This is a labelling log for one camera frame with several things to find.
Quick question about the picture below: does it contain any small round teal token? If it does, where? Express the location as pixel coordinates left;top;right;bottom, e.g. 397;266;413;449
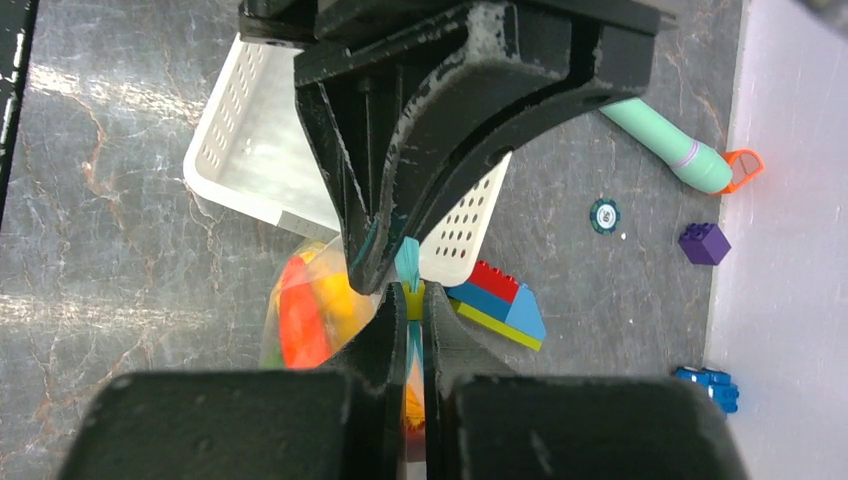
589;198;621;235

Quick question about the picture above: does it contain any clear zip top bag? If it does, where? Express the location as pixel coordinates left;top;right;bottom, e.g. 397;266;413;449
259;238;427;479

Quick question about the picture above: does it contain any white perforated plastic basket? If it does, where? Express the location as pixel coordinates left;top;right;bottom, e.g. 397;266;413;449
183;38;510;286

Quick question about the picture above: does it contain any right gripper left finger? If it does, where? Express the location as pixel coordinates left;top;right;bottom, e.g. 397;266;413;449
59;283;407;479

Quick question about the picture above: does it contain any orange outline block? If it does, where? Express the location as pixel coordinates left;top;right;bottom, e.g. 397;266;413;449
717;149;765;195

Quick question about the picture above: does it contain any yellow lemon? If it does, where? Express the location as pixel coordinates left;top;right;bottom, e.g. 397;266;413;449
311;272;374;338

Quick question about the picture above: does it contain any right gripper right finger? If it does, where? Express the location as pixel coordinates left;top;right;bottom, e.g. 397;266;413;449
422;282;748;479

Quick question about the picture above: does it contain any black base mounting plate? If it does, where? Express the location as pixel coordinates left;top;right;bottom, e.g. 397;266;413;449
1;0;40;214

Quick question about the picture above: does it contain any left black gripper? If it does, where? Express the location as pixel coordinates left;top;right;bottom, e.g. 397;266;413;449
239;1;673;294

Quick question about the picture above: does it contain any orange carrot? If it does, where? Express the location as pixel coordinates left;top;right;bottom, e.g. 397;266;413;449
278;256;333;369

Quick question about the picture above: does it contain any blue toy car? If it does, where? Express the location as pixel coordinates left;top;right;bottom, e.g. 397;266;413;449
673;366;740;414

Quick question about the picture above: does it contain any red blue yellow block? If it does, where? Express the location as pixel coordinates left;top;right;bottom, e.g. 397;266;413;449
445;260;547;351

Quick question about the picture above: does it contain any purple cube block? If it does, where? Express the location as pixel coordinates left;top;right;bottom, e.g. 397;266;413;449
678;223;731;266

